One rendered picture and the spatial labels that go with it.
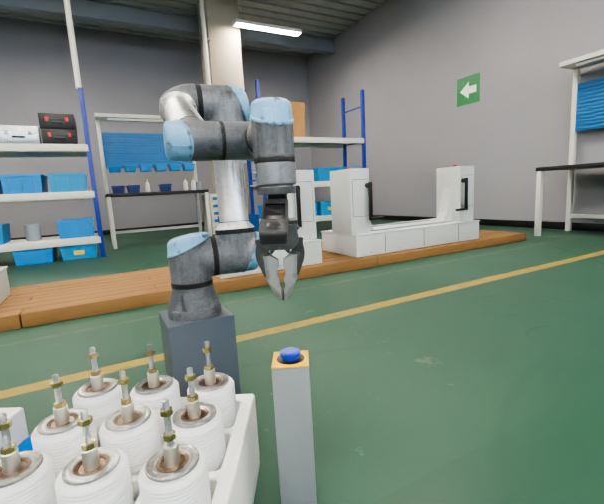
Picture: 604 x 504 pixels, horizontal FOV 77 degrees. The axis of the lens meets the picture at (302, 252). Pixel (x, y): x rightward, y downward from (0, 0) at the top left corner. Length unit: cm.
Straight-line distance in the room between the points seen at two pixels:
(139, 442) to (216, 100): 83
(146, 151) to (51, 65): 326
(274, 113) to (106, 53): 870
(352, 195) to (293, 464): 255
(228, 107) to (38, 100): 806
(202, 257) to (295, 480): 59
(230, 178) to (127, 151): 545
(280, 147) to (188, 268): 51
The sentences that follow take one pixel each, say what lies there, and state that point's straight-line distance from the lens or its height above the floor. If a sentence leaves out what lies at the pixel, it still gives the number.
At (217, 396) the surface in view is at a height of 24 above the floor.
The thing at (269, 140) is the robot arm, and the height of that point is 72.
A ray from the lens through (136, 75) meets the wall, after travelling 927.
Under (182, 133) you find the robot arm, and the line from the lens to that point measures 76.
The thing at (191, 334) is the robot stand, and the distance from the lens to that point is 109.
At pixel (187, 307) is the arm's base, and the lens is 109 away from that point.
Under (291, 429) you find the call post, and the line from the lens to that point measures 80.
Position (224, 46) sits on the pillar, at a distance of 742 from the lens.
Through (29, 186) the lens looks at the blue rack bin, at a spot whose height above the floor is 86.
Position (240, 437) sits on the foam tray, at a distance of 81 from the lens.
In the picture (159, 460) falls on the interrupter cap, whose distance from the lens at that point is 67.
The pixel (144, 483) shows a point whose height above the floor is 25.
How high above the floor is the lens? 63
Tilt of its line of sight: 9 degrees down
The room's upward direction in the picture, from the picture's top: 3 degrees counter-clockwise
